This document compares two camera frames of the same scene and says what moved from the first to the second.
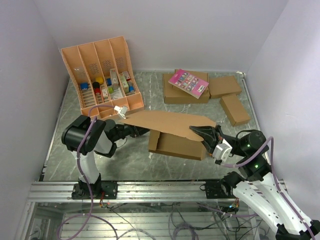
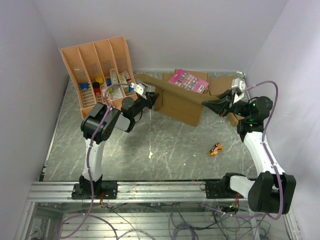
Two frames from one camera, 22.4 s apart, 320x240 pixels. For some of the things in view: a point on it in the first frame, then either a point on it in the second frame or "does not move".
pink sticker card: (188, 83) does not move
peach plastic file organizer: (101, 75) does not move
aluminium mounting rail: (128, 191) does not move
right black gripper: (210, 135) -> (220, 106)
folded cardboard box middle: (220, 86) does not move
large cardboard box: (170, 134) -> (181, 104)
